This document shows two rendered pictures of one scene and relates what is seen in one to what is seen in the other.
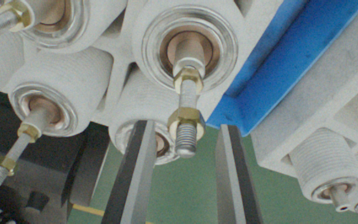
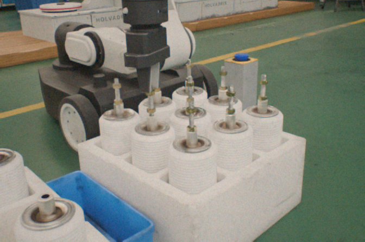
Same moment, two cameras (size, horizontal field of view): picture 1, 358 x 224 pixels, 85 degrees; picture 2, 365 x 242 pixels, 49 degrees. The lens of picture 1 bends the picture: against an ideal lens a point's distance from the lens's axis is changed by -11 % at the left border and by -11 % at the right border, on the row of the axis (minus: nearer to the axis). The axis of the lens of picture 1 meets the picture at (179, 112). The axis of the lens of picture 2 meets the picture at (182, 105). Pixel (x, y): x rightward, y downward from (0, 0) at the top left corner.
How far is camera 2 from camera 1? 77 cm
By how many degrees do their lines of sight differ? 57
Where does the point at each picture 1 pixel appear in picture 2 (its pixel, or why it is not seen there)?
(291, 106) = not seen: hidden behind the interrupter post
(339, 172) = (18, 161)
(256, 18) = (142, 173)
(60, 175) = (102, 102)
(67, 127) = (145, 103)
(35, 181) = (111, 91)
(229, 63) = (142, 132)
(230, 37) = (152, 133)
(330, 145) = (21, 184)
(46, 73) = (169, 108)
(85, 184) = (85, 107)
